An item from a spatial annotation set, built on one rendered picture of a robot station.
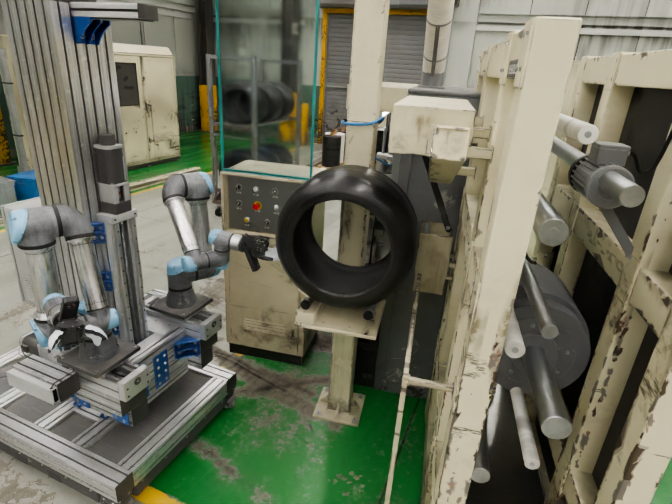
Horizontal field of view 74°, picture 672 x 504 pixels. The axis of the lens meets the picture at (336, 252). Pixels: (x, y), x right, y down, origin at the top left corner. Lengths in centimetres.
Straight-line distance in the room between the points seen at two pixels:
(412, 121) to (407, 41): 978
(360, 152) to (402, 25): 924
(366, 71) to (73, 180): 127
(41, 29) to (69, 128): 34
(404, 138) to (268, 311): 181
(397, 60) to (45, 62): 969
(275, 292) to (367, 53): 153
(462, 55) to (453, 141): 954
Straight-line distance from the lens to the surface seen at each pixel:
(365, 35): 207
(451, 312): 226
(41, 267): 189
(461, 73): 1085
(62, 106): 202
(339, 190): 175
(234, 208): 283
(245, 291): 295
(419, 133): 143
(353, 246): 222
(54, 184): 217
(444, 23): 243
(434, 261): 213
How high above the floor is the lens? 188
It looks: 22 degrees down
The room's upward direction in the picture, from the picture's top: 4 degrees clockwise
